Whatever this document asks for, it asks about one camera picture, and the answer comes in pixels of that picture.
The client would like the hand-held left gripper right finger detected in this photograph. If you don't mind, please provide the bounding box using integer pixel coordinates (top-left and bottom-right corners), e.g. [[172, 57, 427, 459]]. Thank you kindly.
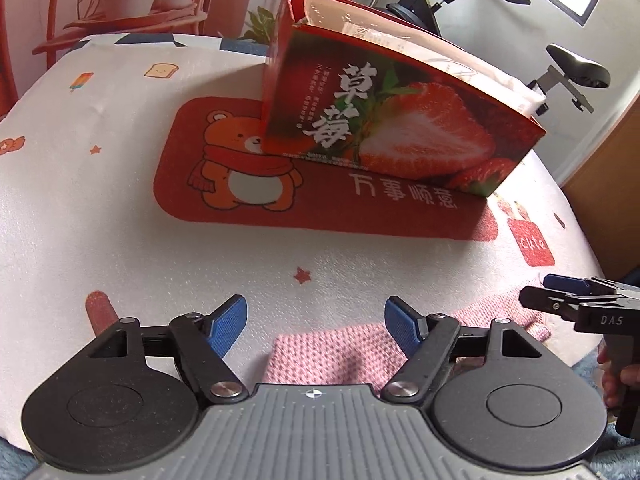
[[382, 296, 547, 405]]

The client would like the red strawberry cardboard box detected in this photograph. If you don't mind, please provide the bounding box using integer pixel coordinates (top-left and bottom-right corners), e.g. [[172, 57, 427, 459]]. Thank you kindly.
[[260, 0, 547, 198]]

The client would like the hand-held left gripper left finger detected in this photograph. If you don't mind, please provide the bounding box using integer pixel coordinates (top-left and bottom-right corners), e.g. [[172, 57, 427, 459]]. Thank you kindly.
[[89, 294, 250, 405]]

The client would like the person's right hand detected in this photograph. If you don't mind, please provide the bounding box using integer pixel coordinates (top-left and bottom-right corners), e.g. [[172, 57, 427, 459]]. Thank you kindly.
[[596, 345, 640, 411]]

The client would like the blue fluffy rug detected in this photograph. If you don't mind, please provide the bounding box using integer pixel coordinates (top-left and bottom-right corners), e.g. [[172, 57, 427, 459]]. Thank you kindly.
[[0, 360, 640, 480]]

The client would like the pink knitted cloth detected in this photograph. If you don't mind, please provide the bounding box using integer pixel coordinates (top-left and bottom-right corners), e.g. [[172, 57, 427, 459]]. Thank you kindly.
[[262, 292, 551, 386]]

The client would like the black exercise bike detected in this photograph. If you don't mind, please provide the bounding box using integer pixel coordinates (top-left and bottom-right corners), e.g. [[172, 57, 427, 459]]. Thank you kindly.
[[385, 0, 612, 113]]

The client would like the red bear mat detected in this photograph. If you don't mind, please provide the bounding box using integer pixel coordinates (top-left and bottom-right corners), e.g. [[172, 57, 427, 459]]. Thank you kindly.
[[152, 97, 501, 243]]

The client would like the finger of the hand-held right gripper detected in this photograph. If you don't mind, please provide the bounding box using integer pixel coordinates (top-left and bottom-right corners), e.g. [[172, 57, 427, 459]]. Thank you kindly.
[[544, 274, 640, 306], [519, 285, 592, 322]]

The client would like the brown wooden panel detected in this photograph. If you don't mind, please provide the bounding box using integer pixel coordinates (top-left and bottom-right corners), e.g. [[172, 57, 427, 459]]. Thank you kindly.
[[562, 110, 640, 281]]

